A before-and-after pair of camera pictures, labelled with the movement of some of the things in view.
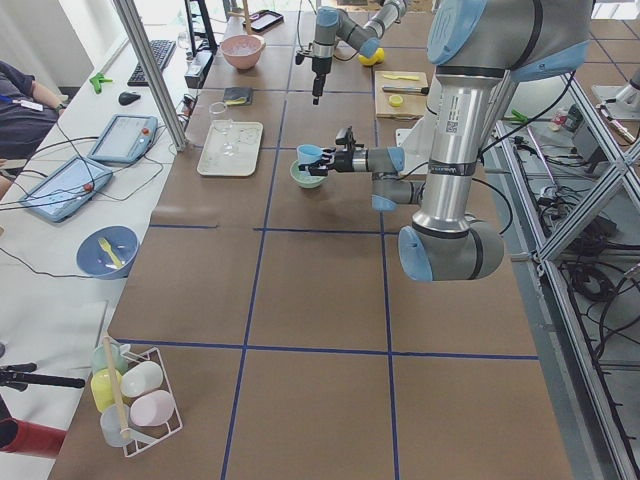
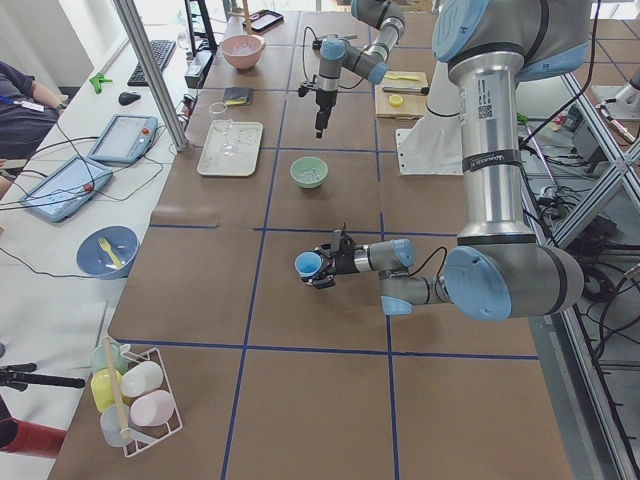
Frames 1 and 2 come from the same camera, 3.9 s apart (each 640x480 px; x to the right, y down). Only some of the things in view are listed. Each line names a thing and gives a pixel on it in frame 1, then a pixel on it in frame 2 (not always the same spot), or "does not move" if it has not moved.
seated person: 29,116 does not move
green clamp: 97,81 does not move
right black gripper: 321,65 → 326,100
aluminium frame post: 135,35 does not move
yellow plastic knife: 394,77 does not move
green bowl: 304,178 does not move
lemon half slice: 395,100 does not move
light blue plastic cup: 308,153 → 308,263
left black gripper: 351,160 → 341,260
